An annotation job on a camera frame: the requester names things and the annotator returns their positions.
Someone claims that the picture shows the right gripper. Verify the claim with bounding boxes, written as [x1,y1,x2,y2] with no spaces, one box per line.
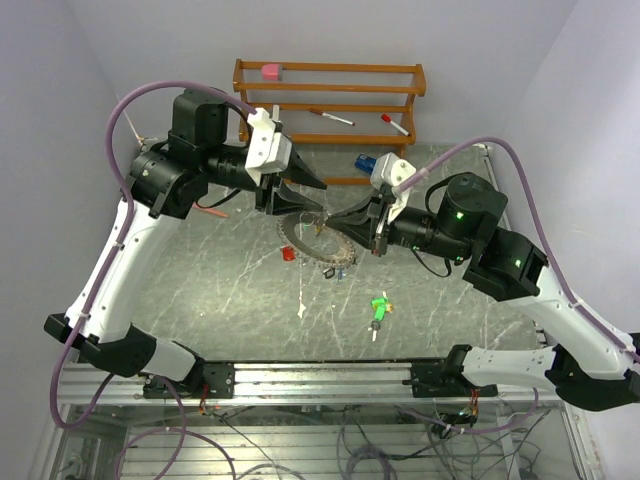
[327,187,473,262]

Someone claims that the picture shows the metal key ring disc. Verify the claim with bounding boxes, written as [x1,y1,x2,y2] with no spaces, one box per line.
[277,212,357,269]

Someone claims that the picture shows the red key tag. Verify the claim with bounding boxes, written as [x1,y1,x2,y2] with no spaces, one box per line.
[281,246,296,262]

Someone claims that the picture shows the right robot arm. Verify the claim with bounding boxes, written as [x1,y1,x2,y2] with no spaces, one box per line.
[327,172,639,412]

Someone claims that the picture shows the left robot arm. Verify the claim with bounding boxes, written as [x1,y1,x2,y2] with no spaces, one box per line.
[44,88,327,397]

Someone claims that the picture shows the blue stapler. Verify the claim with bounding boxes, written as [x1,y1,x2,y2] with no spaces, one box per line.
[354,154,377,175]

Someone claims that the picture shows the red pencil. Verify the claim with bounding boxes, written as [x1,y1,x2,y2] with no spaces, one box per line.
[193,206,229,219]

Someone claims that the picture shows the red white marker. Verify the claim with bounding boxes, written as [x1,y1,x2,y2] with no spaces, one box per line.
[309,108,356,127]

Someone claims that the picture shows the green tag key lower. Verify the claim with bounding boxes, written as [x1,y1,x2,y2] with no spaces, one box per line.
[369,306,387,342]

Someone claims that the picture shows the green tag key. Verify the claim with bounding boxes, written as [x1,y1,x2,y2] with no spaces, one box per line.
[369,306,387,342]
[371,297,394,313]

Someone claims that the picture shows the green tag key upper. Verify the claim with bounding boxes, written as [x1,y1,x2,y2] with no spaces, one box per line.
[371,297,394,313]

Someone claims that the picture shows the red capped marker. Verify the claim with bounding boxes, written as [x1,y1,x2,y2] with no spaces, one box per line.
[381,114,410,136]

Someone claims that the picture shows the pink eraser block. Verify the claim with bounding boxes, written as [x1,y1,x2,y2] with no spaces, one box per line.
[261,63,283,82]

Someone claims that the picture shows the wooden shelf rack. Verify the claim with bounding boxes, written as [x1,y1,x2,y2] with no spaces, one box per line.
[232,59,427,156]

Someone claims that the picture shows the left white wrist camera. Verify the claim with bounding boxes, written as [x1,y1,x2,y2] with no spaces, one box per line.
[245,107,292,186]

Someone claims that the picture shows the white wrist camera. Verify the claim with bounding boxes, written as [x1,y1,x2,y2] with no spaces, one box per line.
[245,107,292,186]
[370,152,416,224]

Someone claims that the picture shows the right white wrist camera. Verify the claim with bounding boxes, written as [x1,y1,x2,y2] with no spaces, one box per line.
[370,152,416,224]

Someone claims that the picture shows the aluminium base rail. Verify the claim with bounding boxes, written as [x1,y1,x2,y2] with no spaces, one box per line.
[58,362,534,406]

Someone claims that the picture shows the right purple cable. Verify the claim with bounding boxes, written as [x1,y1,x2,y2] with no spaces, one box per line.
[394,137,640,436]

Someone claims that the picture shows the purple cable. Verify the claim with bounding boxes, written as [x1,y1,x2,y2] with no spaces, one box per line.
[394,137,640,436]
[48,82,261,480]

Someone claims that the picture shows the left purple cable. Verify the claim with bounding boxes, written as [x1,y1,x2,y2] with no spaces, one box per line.
[48,82,261,480]

